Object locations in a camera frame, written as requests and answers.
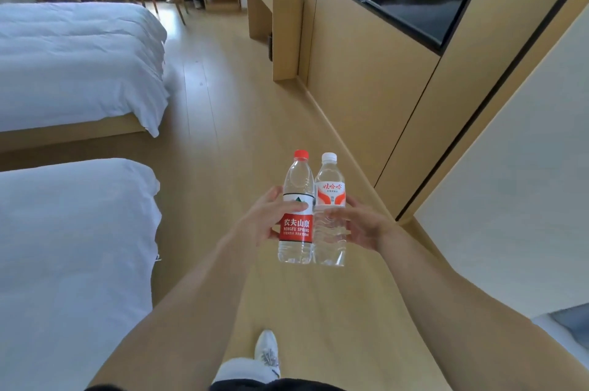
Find white sneaker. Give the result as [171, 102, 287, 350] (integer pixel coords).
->
[254, 330, 282, 380]

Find person's left hand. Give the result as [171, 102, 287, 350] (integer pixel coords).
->
[232, 187, 310, 249]

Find person's right hand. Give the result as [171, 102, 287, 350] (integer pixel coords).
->
[329, 196, 399, 252]

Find black t-shirt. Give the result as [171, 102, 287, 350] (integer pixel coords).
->
[85, 378, 346, 391]

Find light denim shorts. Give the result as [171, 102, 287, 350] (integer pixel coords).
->
[211, 357, 279, 385]

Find person's left forearm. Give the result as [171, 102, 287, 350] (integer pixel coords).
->
[87, 238, 258, 391]

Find red cap water bottle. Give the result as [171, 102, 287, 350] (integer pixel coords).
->
[277, 149, 315, 265]

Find white cap water bottle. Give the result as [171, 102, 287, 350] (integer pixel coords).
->
[312, 152, 348, 267]

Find person's right forearm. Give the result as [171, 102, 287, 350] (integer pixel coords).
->
[377, 231, 589, 391]

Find white bed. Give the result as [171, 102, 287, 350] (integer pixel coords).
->
[0, 158, 162, 391]
[0, 1, 170, 152]

